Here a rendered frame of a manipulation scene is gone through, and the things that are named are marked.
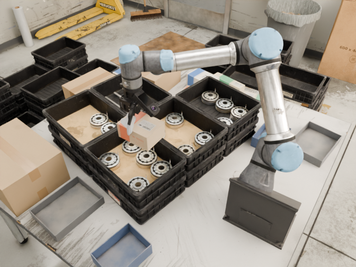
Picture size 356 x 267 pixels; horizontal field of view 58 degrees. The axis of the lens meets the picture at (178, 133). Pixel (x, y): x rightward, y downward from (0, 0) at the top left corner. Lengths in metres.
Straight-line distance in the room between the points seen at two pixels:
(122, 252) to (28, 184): 0.53
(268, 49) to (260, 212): 0.65
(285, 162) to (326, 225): 1.36
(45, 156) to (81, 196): 0.26
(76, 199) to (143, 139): 0.54
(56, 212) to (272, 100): 1.09
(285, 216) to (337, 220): 1.30
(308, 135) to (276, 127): 0.82
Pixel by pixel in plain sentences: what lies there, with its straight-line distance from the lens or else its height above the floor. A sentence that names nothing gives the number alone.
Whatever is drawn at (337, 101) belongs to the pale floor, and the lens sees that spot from 3.73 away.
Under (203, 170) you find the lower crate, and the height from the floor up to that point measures 0.75.
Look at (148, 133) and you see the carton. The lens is 1.31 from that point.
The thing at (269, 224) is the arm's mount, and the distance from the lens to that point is 1.43.
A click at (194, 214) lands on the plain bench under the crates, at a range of 1.56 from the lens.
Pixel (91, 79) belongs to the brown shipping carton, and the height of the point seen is 0.86.
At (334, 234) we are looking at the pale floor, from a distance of 2.55.
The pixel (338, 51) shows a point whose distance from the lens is 4.07.
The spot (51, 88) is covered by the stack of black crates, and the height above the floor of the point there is 0.49.
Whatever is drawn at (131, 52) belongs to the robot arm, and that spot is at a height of 1.46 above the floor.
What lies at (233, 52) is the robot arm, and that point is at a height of 1.37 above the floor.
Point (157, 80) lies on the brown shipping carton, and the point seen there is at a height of 0.85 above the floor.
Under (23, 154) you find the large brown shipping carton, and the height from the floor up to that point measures 0.90.
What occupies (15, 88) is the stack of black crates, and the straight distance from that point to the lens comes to 3.22.
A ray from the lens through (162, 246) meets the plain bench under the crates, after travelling 1.48.
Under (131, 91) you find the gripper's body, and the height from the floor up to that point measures 1.30.
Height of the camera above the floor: 2.00
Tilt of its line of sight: 42 degrees down
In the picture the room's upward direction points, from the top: straight up
